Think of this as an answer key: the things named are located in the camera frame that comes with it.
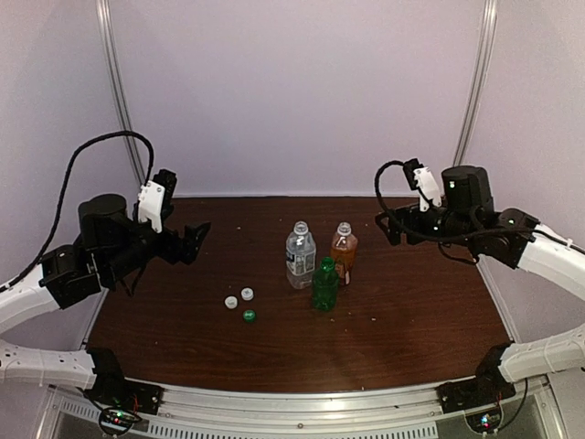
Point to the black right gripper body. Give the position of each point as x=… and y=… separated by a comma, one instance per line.
x=409, y=216

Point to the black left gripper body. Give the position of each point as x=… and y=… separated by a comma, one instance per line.
x=169, y=251

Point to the orange tea bottle red label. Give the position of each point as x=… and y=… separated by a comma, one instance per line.
x=343, y=251

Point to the white water bottle cap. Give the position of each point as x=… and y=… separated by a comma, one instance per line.
x=247, y=294

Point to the green plastic bottle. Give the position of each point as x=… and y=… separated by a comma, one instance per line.
x=325, y=284

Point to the clear water bottle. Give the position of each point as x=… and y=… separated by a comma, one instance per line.
x=300, y=253

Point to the green bottle cap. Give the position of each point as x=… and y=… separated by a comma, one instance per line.
x=249, y=316

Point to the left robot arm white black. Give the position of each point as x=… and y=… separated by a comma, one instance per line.
x=110, y=246

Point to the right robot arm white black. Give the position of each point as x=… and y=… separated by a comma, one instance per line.
x=459, y=210

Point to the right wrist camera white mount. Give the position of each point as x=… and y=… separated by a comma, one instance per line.
x=421, y=180

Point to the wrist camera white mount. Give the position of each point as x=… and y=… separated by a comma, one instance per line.
x=421, y=180
x=153, y=205

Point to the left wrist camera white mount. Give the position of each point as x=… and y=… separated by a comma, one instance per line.
x=153, y=205

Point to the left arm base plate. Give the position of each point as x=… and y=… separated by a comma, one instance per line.
x=130, y=395

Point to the right aluminium frame post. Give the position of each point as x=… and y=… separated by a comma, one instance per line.
x=481, y=67

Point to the aluminium frame post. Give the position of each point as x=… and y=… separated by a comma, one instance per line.
x=481, y=67
x=105, y=25

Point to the front aluminium rail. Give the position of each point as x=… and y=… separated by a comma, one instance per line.
x=404, y=412

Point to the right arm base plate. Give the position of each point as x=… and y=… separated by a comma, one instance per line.
x=464, y=395

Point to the left aluminium frame post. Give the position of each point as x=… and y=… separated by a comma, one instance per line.
x=105, y=25

